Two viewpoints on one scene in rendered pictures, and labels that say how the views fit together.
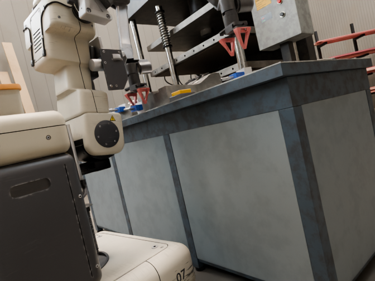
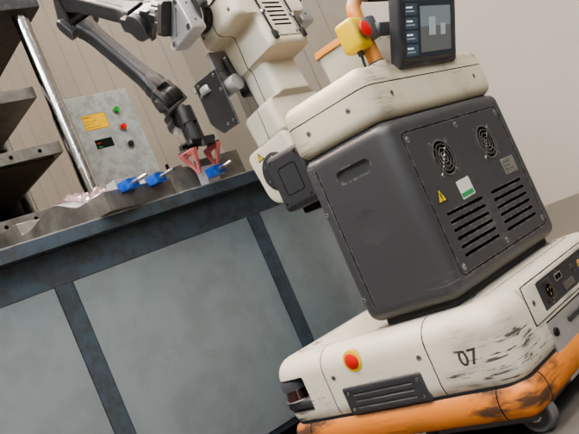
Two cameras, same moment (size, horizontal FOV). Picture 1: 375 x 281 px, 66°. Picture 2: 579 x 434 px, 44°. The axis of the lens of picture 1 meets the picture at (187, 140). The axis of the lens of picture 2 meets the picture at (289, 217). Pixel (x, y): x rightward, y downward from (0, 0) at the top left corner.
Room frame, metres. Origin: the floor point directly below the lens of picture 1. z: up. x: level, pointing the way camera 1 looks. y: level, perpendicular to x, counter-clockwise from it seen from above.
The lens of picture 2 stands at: (1.25, 2.30, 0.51)
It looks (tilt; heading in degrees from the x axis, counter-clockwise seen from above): 3 degrees up; 270
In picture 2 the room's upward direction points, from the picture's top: 24 degrees counter-clockwise
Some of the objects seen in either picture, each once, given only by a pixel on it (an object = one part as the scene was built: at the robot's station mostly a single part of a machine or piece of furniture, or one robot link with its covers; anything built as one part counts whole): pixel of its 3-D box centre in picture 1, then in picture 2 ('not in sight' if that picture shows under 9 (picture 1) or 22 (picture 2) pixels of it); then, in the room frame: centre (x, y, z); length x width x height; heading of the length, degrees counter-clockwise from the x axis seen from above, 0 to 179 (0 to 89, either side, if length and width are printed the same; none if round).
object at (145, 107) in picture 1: (135, 108); (217, 170); (1.39, 0.21, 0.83); 0.13 x 0.05 x 0.05; 137
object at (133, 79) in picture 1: (134, 82); (193, 134); (1.41, 0.19, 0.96); 0.10 x 0.07 x 0.07; 48
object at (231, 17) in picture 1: (231, 22); not in sight; (1.11, -0.26, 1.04); 0.10 x 0.07 x 0.07; 26
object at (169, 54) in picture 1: (175, 81); not in sight; (2.51, -0.01, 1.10); 0.05 x 0.05 x 1.30
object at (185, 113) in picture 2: (132, 69); (184, 116); (1.41, 0.18, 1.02); 0.07 x 0.06 x 0.07; 119
